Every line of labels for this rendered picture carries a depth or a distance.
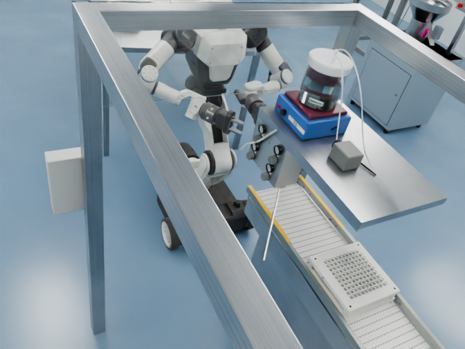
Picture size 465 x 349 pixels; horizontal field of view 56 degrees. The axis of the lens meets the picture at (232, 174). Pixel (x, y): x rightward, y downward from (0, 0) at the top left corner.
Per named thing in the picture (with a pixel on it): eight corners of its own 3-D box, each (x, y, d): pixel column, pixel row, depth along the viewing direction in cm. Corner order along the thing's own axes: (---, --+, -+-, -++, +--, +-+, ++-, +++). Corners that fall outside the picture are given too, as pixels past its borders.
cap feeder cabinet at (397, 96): (344, 100, 453) (372, 30, 404) (383, 95, 478) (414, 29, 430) (384, 136, 414) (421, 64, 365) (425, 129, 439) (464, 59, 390)
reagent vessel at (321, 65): (288, 91, 160) (302, 43, 148) (321, 88, 166) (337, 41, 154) (311, 115, 150) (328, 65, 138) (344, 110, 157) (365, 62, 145)
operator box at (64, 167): (50, 204, 167) (43, 151, 151) (95, 195, 175) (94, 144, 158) (53, 215, 163) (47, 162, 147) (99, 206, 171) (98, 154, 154)
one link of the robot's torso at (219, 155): (201, 176, 251) (187, 95, 249) (228, 171, 259) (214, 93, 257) (212, 175, 237) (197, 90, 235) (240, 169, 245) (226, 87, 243)
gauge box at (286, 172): (247, 153, 180) (257, 113, 168) (268, 149, 185) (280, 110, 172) (273, 188, 167) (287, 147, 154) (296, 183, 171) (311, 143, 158)
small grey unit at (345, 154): (324, 153, 150) (330, 138, 146) (340, 149, 153) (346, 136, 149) (342, 172, 144) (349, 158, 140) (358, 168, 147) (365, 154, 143)
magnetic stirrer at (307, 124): (270, 110, 165) (276, 89, 159) (315, 104, 175) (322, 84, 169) (298, 141, 153) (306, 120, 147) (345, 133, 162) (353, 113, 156)
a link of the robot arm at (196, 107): (210, 102, 201) (189, 93, 204) (201, 124, 203) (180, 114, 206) (219, 105, 211) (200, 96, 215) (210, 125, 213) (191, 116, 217)
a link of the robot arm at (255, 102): (274, 105, 209) (265, 92, 217) (256, 106, 206) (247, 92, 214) (268, 127, 217) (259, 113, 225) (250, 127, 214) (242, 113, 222)
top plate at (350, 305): (398, 293, 159) (400, 290, 158) (347, 315, 148) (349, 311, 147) (357, 244, 175) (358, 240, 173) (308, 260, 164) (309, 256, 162)
